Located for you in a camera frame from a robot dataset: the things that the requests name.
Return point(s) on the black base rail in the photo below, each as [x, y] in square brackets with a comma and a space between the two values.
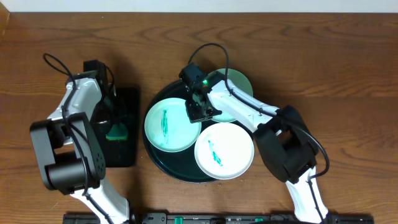
[162, 218]

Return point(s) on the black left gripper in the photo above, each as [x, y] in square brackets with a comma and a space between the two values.
[109, 116]

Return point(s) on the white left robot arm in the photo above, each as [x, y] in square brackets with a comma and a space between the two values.
[67, 144]

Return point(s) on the pale green plate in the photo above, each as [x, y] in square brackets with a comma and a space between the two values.
[241, 82]

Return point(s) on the white plate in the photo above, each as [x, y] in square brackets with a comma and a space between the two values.
[224, 151]

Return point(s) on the green scouring sponge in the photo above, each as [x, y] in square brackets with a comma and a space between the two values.
[118, 132]

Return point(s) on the light green plate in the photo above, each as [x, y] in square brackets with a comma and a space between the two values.
[168, 127]

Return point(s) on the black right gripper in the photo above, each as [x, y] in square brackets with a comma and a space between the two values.
[193, 116]

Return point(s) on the dark round tray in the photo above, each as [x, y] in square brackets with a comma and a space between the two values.
[179, 165]

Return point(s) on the black rectangular mat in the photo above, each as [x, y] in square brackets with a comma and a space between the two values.
[121, 153]

